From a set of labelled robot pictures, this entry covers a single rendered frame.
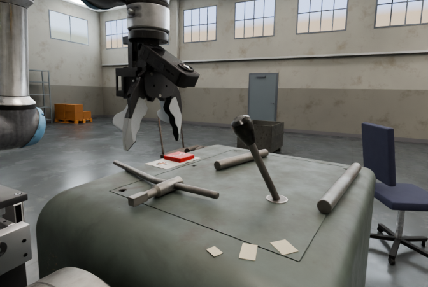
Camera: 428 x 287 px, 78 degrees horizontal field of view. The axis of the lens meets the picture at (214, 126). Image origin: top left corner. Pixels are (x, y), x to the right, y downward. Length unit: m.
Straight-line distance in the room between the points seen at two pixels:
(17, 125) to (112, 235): 0.55
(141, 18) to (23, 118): 0.51
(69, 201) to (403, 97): 9.81
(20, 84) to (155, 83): 0.49
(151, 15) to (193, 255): 0.37
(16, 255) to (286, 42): 9.97
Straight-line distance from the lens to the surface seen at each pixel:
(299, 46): 10.19
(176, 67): 0.43
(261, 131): 5.93
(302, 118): 10.04
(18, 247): 0.81
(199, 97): 11.44
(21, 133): 0.89
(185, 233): 0.37
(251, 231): 0.38
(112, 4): 0.59
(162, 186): 0.47
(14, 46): 0.89
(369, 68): 9.96
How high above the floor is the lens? 1.44
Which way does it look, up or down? 8 degrees down
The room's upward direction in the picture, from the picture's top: 1 degrees clockwise
